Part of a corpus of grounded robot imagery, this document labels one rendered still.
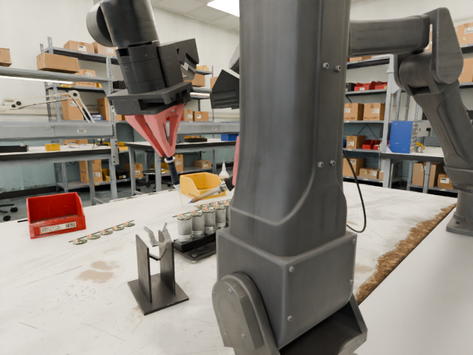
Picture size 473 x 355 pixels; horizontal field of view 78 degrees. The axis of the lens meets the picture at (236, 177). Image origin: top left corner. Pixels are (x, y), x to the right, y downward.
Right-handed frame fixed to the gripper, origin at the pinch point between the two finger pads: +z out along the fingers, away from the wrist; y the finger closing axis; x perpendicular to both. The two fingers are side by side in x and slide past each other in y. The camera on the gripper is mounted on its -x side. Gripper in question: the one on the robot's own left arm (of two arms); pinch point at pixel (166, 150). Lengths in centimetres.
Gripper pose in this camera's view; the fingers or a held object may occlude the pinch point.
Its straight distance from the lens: 45.2
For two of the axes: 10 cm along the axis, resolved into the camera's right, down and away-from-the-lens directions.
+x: -4.1, 4.8, -7.8
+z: 1.4, 8.7, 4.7
